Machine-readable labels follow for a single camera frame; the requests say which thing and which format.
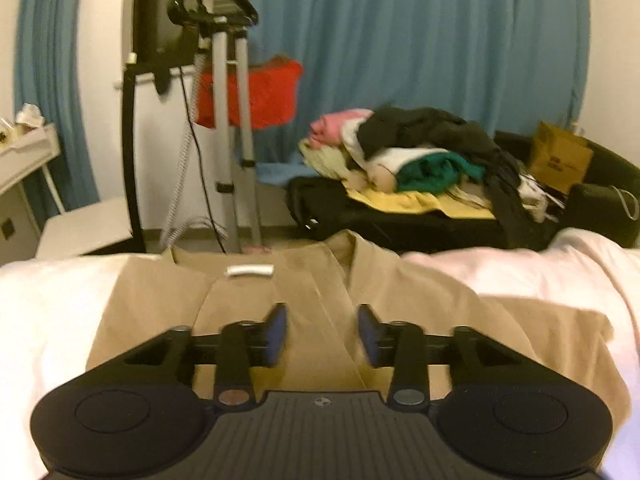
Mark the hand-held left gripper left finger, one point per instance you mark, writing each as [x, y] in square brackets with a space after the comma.
[276, 331]

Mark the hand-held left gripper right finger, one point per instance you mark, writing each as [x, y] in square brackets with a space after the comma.
[368, 332]

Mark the beige shirt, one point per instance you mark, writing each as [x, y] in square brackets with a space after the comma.
[310, 285]

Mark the pile of clothes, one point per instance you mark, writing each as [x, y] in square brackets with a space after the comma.
[425, 160]

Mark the black sofa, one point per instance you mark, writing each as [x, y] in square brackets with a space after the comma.
[450, 220]

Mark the white side table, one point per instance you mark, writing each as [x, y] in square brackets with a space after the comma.
[25, 150]
[82, 227]

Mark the garment steamer stand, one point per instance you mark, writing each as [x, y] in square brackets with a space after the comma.
[227, 110]

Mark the black curved pole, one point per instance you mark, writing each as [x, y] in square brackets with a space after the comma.
[131, 150]

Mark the white bed sheet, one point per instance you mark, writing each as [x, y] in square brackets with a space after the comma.
[40, 320]

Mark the red cloth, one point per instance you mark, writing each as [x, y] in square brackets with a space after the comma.
[260, 95]

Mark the brown cardboard box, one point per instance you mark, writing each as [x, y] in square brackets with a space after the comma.
[559, 156]

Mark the blue curtain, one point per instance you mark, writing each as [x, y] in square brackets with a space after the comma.
[52, 80]
[430, 55]

